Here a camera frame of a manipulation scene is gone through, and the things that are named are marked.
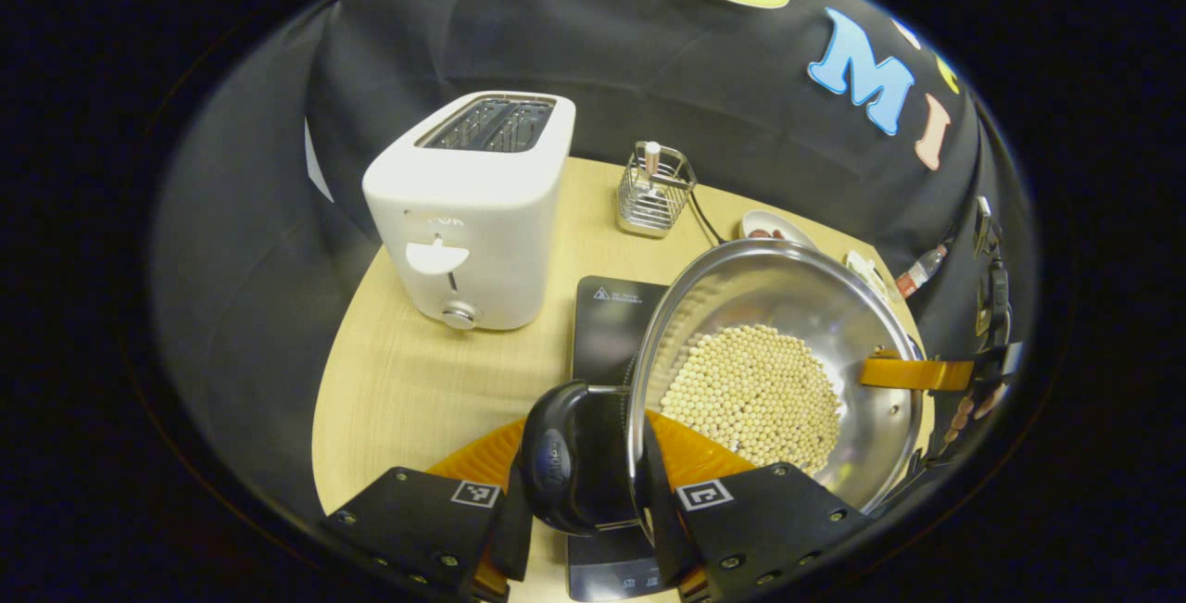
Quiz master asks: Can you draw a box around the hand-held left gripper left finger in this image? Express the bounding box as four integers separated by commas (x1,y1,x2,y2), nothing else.
320,418,536,599

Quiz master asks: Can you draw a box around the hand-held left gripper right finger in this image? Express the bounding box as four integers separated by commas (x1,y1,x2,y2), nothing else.
642,410,872,599

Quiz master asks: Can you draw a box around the stainless steel pot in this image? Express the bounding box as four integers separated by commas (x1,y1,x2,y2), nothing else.
519,239,926,534

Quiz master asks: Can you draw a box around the black induction cooktop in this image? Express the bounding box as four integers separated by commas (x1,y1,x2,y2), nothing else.
567,276,682,602

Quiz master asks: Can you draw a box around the plastic water bottle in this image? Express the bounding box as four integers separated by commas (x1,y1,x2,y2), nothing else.
895,244,950,298

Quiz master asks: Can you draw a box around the pile of soybeans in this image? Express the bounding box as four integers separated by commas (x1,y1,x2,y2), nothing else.
660,324,842,476

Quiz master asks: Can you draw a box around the white oval plate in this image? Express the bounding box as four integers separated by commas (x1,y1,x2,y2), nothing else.
739,209,821,252

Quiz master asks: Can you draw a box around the white toaster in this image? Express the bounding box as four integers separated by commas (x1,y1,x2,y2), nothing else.
362,91,576,333

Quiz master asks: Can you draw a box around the black power cable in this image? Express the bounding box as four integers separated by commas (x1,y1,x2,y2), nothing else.
688,191,728,247

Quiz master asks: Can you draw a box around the wire mesh basket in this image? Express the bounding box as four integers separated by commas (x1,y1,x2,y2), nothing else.
616,142,698,239

